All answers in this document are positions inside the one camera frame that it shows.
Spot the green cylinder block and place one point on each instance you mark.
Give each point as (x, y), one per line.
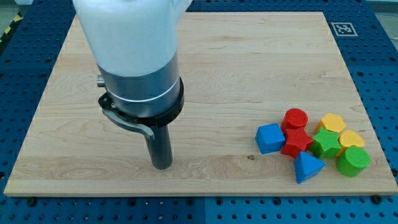
(353, 161)

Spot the blue cube block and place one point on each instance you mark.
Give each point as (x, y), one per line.
(270, 138)

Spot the white fiducial marker tag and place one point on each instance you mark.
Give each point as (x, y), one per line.
(344, 29)

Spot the green star block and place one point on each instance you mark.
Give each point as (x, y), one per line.
(325, 144)

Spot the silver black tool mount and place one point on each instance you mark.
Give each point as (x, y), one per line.
(154, 99)

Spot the blue triangle block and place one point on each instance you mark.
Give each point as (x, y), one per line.
(307, 166)

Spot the red star block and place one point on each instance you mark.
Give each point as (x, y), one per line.
(297, 141)

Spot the yellow heart block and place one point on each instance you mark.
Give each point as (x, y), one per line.
(347, 139)

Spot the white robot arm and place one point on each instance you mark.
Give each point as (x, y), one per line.
(134, 43)

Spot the red cylinder block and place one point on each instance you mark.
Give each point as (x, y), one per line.
(294, 118)

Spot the wooden board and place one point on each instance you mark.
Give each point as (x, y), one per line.
(240, 70)

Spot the yellow hexagon block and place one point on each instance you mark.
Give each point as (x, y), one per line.
(331, 122)

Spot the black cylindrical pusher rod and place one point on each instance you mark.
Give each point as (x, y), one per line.
(159, 148)

